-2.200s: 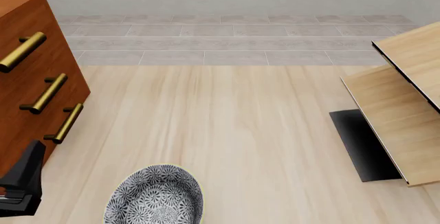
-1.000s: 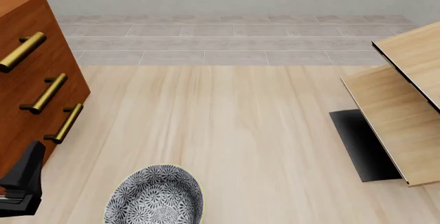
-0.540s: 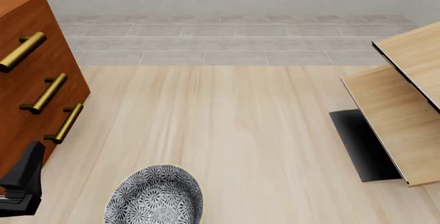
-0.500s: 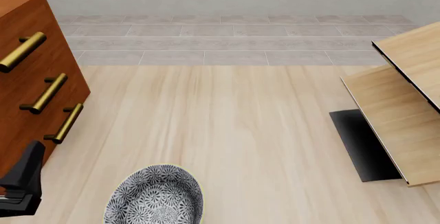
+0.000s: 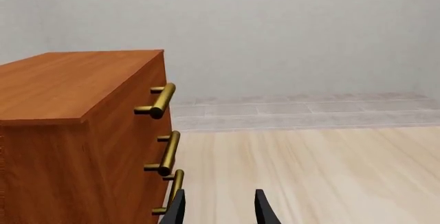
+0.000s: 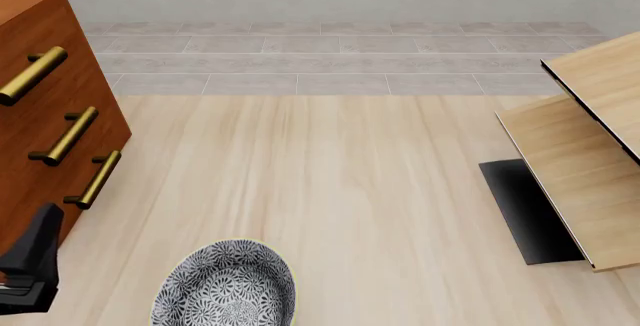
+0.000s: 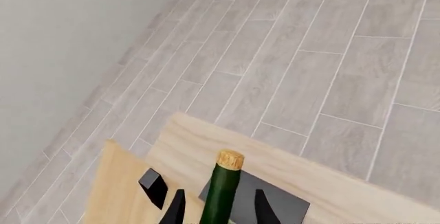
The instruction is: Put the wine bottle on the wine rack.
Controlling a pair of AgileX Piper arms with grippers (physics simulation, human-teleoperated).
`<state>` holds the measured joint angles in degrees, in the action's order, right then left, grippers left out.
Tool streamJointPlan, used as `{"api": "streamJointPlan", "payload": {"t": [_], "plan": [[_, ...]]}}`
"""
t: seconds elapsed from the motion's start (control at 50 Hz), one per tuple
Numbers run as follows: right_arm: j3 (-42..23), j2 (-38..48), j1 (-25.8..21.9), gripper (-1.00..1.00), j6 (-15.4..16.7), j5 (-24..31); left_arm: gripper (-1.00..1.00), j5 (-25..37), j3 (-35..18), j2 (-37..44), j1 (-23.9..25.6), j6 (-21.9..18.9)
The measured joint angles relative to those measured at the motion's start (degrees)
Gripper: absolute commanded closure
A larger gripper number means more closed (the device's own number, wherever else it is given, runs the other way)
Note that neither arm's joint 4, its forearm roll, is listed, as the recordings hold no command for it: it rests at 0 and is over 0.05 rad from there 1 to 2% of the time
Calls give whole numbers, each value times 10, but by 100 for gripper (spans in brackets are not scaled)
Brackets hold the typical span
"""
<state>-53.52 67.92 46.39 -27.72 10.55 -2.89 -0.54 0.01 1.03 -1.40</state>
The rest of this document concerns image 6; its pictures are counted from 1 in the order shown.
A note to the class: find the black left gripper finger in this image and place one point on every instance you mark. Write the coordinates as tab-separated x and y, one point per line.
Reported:
40	239

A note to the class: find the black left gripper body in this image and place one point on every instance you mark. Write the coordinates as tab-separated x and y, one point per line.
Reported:
35	290

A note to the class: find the pale wooden wine rack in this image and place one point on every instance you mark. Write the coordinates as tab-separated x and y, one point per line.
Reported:
575	161

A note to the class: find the red-brown wooden drawer cabinet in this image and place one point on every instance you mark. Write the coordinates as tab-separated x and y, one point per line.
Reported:
30	123

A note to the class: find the black-and-white patterned bowl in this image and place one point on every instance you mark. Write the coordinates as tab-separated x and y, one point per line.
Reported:
225	288

